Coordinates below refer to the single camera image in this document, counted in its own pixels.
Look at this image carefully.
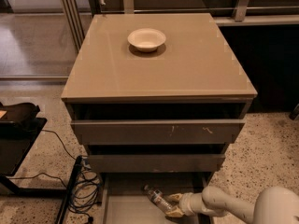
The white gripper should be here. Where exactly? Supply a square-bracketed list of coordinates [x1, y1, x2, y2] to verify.
[165, 192, 204, 217]

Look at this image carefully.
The clear plastic water bottle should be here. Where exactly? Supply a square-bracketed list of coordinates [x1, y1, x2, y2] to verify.
[143, 185, 175, 214]

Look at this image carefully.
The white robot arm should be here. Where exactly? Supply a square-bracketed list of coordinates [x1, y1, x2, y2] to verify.
[166, 186, 299, 224]

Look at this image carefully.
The middle grey drawer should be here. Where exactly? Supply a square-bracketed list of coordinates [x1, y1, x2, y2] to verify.
[88, 154, 225, 173]

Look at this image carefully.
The bottom grey open drawer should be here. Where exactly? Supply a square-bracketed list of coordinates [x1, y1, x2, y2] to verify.
[101, 173, 214, 224]

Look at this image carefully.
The top grey drawer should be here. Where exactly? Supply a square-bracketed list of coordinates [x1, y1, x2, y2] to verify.
[71, 119, 245, 145]

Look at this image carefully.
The grey drawer cabinet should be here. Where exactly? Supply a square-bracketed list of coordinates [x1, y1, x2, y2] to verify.
[61, 12, 259, 224]

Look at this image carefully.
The white paper bowl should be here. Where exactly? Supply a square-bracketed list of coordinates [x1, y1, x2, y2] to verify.
[127, 28, 166, 52]

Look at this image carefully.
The black floor cable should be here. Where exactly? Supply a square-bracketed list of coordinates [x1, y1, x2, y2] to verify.
[8, 128, 78, 189]

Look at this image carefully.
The metal frame rail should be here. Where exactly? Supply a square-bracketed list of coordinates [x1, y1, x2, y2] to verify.
[61, 0, 85, 51]

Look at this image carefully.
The metal bracket post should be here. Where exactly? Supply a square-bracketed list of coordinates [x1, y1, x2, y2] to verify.
[232, 0, 249, 22]

